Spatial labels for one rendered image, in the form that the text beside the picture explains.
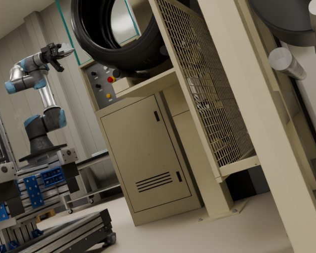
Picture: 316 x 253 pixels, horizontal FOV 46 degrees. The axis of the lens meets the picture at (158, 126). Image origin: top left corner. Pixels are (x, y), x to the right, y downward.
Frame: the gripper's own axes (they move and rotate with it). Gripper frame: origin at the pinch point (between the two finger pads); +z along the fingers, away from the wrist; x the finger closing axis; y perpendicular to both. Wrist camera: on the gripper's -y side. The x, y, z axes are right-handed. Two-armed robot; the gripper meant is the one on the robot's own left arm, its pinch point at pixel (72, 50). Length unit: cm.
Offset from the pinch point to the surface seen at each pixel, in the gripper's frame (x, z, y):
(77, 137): 380, -288, -33
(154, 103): 64, 13, -36
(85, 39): -12.7, 17.3, -1.1
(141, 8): 28.4, 34.2, 17.7
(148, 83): -9, 44, -31
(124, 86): -8.6, 30.4, -28.6
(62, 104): 380, -303, 33
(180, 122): 28, 41, -53
